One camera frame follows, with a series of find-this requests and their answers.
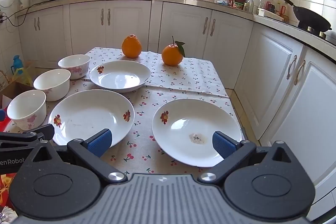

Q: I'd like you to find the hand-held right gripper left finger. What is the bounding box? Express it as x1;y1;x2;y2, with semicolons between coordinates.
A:
24;129;130;184

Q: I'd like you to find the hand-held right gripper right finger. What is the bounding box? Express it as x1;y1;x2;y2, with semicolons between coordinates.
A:
198;131;305;184

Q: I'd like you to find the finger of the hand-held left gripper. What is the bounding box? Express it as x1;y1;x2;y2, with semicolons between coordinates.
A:
0;124;55;151

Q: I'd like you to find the white pink floral bowl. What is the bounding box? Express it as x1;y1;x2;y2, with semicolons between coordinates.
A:
58;54;91;80
7;90;47;131
33;69;71;102

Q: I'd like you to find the red printed box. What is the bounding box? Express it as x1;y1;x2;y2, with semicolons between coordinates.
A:
0;173;16;210

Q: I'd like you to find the cardboard box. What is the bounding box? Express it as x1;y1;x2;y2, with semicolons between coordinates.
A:
0;70;34;109

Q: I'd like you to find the yellow plastic bag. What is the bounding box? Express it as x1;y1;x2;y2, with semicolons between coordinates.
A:
12;67;36;85

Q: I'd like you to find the blue plastic bottle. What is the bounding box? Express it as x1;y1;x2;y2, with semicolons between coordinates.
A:
12;55;25;75

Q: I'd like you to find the cherry print tablecloth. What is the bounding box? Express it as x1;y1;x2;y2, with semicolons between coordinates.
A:
5;47;246;174

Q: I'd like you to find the bumpy orange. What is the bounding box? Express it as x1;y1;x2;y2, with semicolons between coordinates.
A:
121;34;142;59

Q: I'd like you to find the orange with green leaf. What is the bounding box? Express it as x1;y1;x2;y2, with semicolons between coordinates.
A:
161;35;186;66

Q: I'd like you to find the white tray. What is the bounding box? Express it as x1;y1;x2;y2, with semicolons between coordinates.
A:
257;7;284;22

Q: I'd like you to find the orange oil bottle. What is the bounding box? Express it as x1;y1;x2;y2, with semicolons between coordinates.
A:
280;1;289;22

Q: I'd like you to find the gas stove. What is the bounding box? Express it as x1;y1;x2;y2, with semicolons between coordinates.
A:
298;22;336;43

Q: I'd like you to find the black wok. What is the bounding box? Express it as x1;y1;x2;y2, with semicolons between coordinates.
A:
272;0;332;33

